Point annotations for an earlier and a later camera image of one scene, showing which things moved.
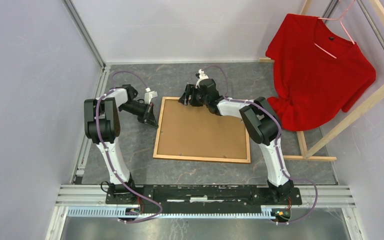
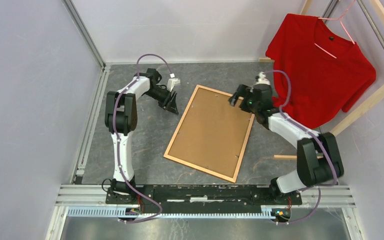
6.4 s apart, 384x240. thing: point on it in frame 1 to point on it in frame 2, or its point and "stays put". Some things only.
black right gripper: x=190 y=90 to x=241 y=92
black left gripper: x=150 y=119 to x=168 y=105
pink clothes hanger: x=339 y=18 stays put
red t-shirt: x=317 y=71 stays put
